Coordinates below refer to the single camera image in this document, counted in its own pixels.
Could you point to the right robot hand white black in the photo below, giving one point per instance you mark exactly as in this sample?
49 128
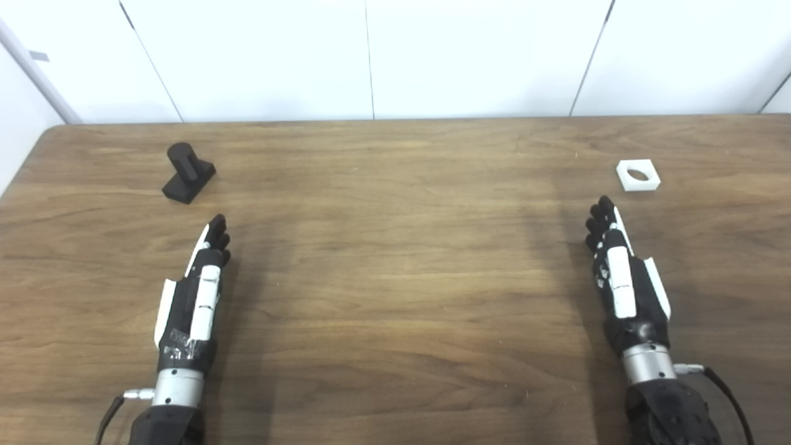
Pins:
639 296

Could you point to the small grey wall tag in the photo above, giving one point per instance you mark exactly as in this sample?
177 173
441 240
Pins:
38 55

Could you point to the white square piece with hole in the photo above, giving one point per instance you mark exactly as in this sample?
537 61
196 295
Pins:
625 178

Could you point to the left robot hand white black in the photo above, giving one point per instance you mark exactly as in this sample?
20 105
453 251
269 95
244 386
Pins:
185 309

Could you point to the black peg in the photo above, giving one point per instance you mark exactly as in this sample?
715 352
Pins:
185 173

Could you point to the grey wall corner strip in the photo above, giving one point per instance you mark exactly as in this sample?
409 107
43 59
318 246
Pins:
37 71

